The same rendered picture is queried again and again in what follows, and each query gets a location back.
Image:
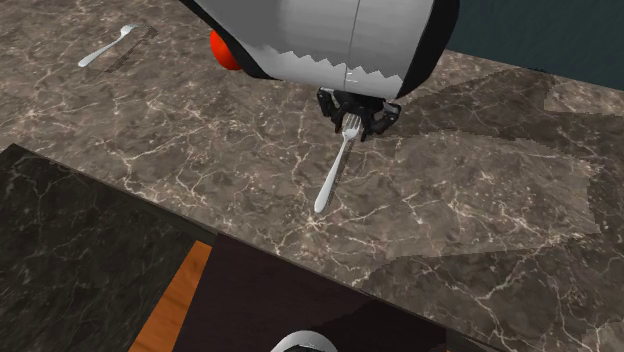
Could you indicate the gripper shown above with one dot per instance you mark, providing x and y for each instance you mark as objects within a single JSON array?
[{"x": 362, "y": 104}]

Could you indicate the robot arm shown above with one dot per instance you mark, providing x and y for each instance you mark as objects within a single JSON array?
[{"x": 317, "y": 39}]

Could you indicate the silver fork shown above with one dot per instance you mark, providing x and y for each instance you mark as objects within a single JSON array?
[
  {"x": 103, "y": 50},
  {"x": 333, "y": 170}
]

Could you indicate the red round fruit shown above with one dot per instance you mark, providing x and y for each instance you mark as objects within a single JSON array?
[{"x": 222, "y": 53}]

